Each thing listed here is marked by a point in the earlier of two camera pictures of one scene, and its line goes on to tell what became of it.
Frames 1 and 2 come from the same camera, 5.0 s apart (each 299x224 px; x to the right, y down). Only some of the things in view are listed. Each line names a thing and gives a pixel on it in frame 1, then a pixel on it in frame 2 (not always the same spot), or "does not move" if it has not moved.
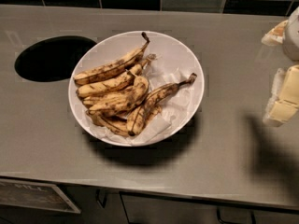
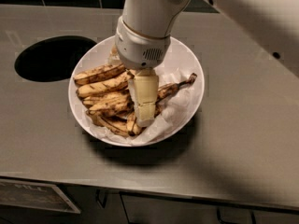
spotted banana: [119, 128] does not move
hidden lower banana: [106, 99] does not move
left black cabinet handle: [101, 203] does not move
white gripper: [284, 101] to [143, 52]
